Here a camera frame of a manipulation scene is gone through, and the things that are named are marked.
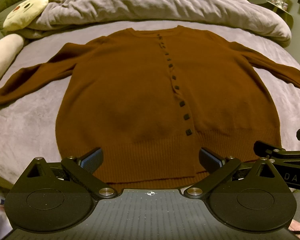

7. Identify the brown knit cardigan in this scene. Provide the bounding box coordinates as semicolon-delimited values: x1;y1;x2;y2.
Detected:
0;26;300;190

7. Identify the lilac fleece bed sheet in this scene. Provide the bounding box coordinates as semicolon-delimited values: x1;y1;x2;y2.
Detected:
0;21;300;191

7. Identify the bedside table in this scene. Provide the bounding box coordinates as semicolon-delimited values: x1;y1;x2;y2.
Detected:
258;1;294;29

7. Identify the cream plush toy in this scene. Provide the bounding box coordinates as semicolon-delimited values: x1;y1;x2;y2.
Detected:
0;0;49;79

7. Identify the lilac rumpled duvet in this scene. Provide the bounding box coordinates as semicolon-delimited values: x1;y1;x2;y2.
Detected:
20;0;292;47

